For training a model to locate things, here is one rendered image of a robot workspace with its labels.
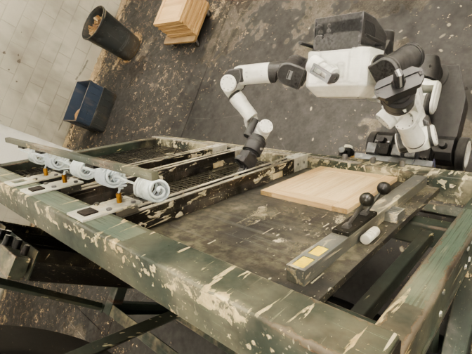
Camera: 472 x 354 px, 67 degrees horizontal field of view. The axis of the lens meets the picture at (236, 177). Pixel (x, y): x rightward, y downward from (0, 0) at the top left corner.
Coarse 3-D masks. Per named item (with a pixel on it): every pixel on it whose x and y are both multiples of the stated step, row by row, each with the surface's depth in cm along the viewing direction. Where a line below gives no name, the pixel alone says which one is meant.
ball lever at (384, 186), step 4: (380, 184) 101; (384, 184) 100; (388, 184) 101; (376, 188) 102; (380, 188) 101; (384, 188) 100; (388, 188) 100; (380, 192) 101; (384, 192) 101; (388, 192) 101; (376, 196) 103; (376, 200) 104; (372, 204) 105; (368, 208) 106; (360, 212) 107; (364, 212) 106; (368, 212) 107
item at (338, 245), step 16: (416, 176) 147; (400, 192) 128; (416, 192) 138; (384, 208) 114; (368, 224) 104; (320, 240) 94; (336, 240) 93; (352, 240) 97; (320, 256) 85; (336, 256) 91; (288, 272) 83; (304, 272) 80; (320, 272) 86
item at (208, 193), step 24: (96, 168) 101; (264, 168) 158; (288, 168) 171; (120, 192) 109; (192, 192) 128; (216, 192) 136; (240, 192) 147; (72, 216) 100; (96, 216) 99; (120, 216) 107; (144, 216) 113; (168, 216) 120
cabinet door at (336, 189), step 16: (304, 176) 162; (320, 176) 162; (336, 176) 160; (352, 176) 159; (368, 176) 158; (384, 176) 156; (272, 192) 141; (288, 192) 140; (304, 192) 140; (320, 192) 139; (336, 192) 139; (352, 192) 138; (320, 208) 128; (336, 208) 123; (352, 208) 123
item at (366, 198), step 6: (366, 192) 93; (360, 198) 93; (366, 198) 92; (372, 198) 92; (360, 204) 95; (366, 204) 92; (360, 210) 95; (354, 216) 96; (348, 222) 98; (348, 228) 98
